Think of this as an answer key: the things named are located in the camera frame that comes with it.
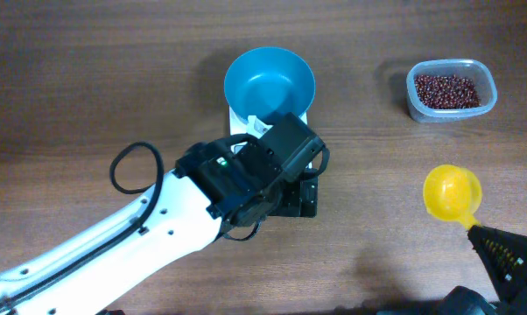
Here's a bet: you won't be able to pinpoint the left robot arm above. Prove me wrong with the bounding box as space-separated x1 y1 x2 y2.
0 114 330 314

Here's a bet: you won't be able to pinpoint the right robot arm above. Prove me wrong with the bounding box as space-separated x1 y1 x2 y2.
381 226 527 315

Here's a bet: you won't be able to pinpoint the clear plastic container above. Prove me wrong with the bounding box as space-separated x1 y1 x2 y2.
406 59 497 123

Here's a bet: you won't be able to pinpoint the left black cable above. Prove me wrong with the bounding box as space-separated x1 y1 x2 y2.
109 141 165 228

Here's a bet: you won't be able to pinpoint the yellow measuring scoop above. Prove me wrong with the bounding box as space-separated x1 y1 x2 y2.
422 164 483 230

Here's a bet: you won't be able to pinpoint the blue plastic bowl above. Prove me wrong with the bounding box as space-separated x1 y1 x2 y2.
223 46 316 124

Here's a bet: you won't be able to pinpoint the red beans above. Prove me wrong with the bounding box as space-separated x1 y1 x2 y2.
414 74 481 110

